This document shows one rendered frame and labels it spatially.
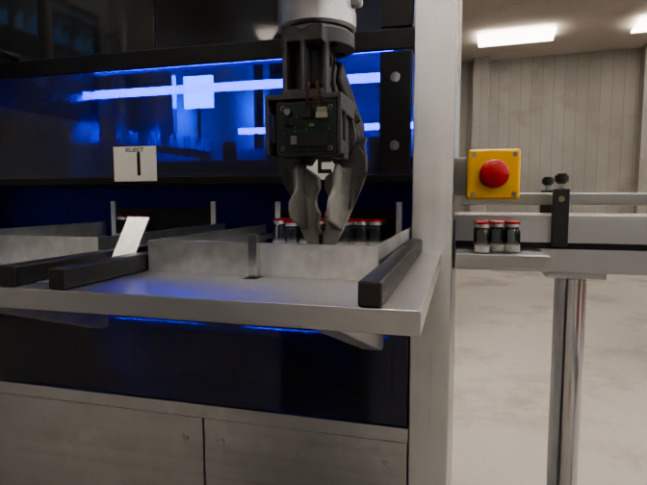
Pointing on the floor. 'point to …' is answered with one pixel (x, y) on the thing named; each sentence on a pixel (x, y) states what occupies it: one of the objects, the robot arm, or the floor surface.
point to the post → (432, 234)
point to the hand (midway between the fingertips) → (323, 242)
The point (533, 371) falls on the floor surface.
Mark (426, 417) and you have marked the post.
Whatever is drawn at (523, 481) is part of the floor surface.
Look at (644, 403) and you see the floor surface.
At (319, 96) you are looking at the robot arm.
